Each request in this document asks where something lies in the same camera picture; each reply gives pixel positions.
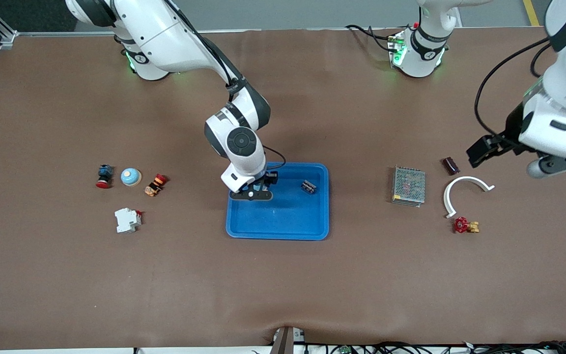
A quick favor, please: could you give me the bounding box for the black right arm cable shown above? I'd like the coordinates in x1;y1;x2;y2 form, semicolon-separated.
163;0;287;173

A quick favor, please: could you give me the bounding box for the black arm base cable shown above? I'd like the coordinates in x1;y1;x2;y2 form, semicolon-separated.
345;24;394;53

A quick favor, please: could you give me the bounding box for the white circuit breaker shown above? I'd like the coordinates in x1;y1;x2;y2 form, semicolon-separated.
114;207;144;234

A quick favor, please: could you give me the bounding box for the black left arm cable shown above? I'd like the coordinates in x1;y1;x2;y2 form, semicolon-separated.
474;38;554;146

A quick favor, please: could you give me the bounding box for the red mushroom button blue body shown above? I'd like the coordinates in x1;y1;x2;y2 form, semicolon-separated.
96;165;114;189

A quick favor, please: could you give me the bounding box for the metal mesh power supply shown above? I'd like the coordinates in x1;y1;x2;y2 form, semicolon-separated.
392;166;426;208

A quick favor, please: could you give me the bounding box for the red yellow push button switch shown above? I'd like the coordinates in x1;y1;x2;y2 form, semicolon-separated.
144;174;168;197

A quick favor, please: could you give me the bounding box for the red handle brass valve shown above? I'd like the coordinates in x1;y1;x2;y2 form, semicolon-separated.
453;217;480;234

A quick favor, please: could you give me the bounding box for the white curved pipe clamp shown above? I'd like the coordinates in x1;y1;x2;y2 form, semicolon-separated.
443;176;496;219

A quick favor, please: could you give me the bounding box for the grey metal bracket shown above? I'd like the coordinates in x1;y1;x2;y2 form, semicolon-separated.
271;326;306;354

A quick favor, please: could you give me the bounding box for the blue plastic tray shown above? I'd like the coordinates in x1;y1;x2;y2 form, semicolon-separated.
226;162;330;241

